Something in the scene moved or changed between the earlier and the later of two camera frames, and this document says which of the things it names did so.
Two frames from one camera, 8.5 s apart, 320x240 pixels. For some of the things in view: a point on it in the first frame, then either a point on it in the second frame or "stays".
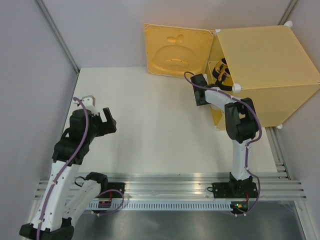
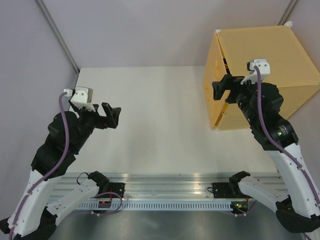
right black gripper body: [199, 101] to [242, 96]
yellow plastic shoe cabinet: [270, 65] stays
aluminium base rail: [183, 186] stays
